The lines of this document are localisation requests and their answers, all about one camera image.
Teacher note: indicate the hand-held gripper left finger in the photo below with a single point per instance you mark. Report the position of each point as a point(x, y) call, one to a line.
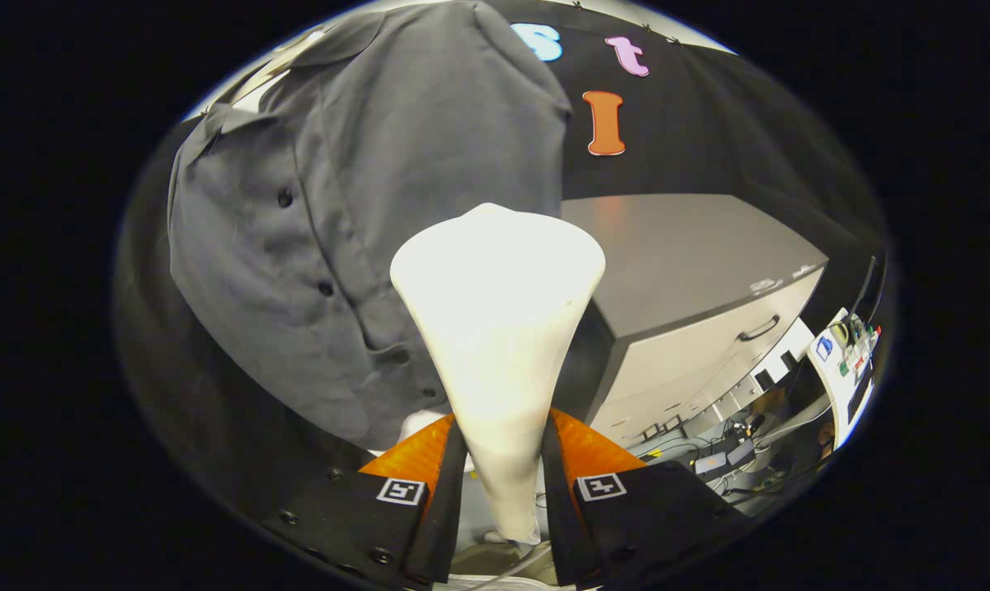
point(446, 517)

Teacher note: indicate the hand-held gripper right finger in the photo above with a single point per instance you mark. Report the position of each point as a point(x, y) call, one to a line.
point(562, 525)

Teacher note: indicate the grey button shirt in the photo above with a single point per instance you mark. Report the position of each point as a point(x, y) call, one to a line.
point(396, 123)

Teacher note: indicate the grey cabinet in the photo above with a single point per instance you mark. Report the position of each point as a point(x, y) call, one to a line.
point(676, 246)

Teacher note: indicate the white desk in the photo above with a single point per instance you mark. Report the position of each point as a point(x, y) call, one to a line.
point(831, 386)

